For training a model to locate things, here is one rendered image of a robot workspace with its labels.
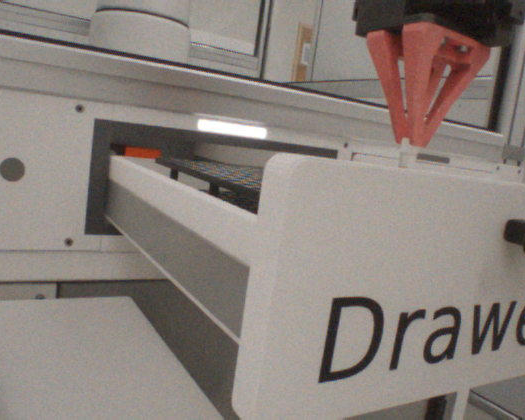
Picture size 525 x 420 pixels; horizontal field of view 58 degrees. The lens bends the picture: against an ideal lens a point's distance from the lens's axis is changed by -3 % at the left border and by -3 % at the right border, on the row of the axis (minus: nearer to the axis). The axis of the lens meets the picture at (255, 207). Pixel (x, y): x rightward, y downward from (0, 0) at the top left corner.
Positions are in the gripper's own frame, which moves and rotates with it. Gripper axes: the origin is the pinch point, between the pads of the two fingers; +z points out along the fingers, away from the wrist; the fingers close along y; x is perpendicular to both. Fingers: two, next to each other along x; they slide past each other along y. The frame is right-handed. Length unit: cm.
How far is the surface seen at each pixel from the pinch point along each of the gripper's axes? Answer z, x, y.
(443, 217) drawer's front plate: 4.3, -8.2, 10.3
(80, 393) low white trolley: 19.3, -19.7, -4.4
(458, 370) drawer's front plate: 12.1, -4.5, 10.2
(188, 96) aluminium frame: -1.5, -7.9, -23.0
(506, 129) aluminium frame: -6, 45, -23
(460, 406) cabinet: 43, 51, -24
